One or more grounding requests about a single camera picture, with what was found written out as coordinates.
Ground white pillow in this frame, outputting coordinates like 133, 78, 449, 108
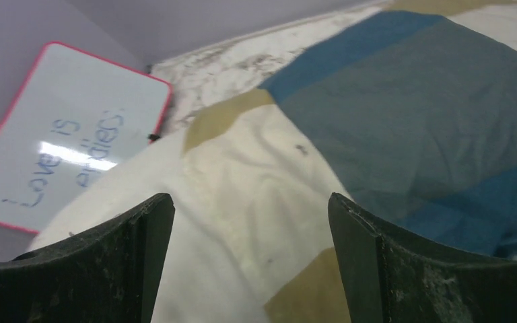
30, 130, 268, 322

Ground blue beige checked pillowcase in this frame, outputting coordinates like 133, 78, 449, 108
183, 1, 517, 322

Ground black whiteboard clip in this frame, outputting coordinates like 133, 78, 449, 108
148, 133, 161, 143

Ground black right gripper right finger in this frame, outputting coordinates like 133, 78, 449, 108
328, 193, 517, 322

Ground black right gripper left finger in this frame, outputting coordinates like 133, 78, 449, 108
0, 193, 175, 322

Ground pink framed whiteboard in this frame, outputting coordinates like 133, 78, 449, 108
0, 42, 173, 234

